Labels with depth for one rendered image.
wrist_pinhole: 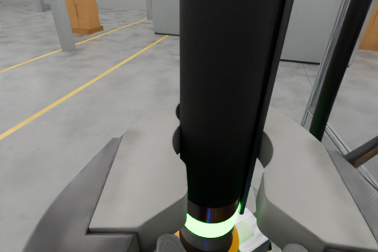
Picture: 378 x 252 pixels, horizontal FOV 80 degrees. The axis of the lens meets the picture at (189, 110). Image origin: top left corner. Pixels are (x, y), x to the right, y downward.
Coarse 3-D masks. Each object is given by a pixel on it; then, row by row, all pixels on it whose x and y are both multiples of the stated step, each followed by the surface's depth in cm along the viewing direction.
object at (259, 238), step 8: (240, 216) 19; (248, 216) 19; (256, 224) 18; (256, 232) 18; (248, 240) 17; (256, 240) 17; (264, 240) 17; (240, 248) 17; (248, 248) 17; (256, 248) 17; (264, 248) 18
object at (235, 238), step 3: (234, 231) 15; (174, 234) 15; (177, 234) 15; (234, 234) 15; (237, 234) 15; (234, 237) 14; (237, 237) 15; (234, 240) 14; (237, 240) 14; (234, 243) 14; (237, 243) 14; (231, 246) 14; (234, 246) 14; (237, 246) 14; (231, 249) 14; (234, 249) 14; (237, 249) 14
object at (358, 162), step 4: (376, 148) 27; (368, 152) 26; (372, 152) 26; (376, 152) 27; (364, 156) 26; (368, 156) 26; (372, 156) 26; (356, 160) 25; (360, 160) 25; (364, 160) 26; (352, 164) 25; (356, 164) 25; (360, 164) 25; (356, 168) 25
